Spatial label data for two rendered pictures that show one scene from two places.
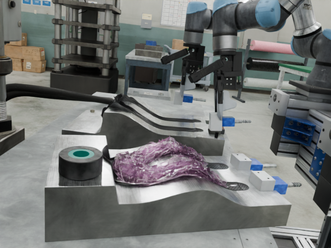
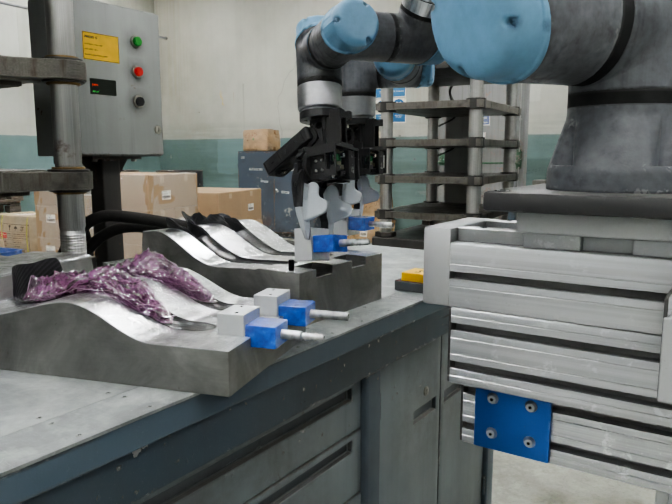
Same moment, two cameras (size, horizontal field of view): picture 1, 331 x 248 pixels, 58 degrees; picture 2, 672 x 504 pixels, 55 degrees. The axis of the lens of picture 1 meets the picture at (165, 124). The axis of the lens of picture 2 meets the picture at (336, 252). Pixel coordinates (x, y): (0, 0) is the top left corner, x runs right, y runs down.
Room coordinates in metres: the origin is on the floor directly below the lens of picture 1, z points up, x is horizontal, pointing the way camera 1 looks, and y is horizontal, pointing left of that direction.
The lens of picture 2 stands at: (0.07, -0.78, 1.08)
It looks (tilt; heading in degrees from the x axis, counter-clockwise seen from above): 9 degrees down; 33
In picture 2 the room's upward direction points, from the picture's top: straight up
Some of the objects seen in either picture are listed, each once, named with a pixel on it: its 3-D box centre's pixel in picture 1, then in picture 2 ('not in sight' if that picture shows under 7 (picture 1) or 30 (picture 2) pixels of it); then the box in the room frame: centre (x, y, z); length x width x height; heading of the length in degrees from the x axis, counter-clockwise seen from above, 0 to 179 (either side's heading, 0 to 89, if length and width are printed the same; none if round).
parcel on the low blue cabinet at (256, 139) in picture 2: not in sight; (261, 140); (6.72, 4.77, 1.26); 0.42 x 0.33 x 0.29; 94
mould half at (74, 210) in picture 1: (166, 177); (111, 309); (0.64, -0.02, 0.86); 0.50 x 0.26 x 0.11; 106
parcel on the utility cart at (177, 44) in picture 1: (182, 46); not in sight; (6.99, -0.16, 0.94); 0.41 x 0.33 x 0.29; 101
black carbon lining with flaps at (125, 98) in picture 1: (152, 112); (240, 237); (0.99, 0.05, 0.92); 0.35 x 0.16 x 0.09; 89
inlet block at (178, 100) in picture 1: (189, 98); (365, 223); (1.23, -0.09, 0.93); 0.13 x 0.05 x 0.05; 90
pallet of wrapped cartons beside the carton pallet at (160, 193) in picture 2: not in sight; (118, 229); (3.45, 3.58, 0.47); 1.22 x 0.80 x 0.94; 98
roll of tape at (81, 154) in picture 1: (81, 162); not in sight; (0.52, 0.15, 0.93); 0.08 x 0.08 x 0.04
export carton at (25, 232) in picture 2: not in sight; (35, 235); (3.44, 4.75, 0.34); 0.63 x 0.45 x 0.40; 94
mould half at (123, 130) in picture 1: (147, 124); (238, 261); (1.00, 0.06, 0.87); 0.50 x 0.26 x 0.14; 89
